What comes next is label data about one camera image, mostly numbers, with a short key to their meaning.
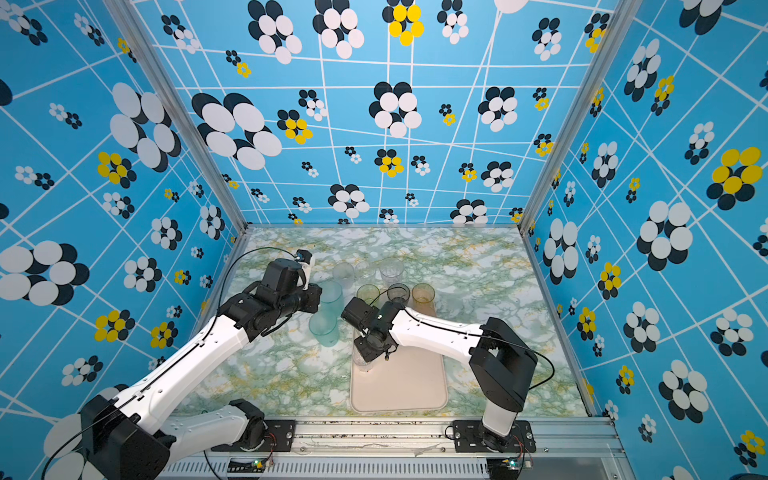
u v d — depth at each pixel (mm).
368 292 964
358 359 735
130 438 370
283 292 590
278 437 732
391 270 1048
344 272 1036
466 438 726
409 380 833
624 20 685
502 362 444
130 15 694
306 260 693
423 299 954
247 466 715
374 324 598
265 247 1153
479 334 464
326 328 911
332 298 883
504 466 705
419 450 722
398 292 961
